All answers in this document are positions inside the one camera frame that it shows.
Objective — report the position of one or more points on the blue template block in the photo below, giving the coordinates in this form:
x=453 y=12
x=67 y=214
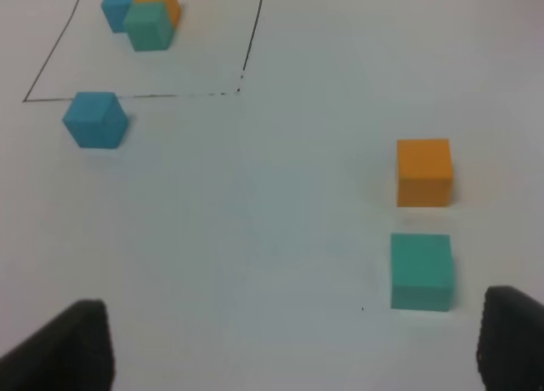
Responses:
x=115 y=12

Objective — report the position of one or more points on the green template block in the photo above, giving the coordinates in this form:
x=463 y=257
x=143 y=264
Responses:
x=148 y=26

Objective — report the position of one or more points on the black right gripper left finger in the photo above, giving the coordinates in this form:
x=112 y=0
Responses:
x=74 y=351

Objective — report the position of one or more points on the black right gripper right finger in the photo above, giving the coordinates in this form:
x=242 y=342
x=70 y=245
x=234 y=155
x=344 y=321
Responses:
x=509 y=353

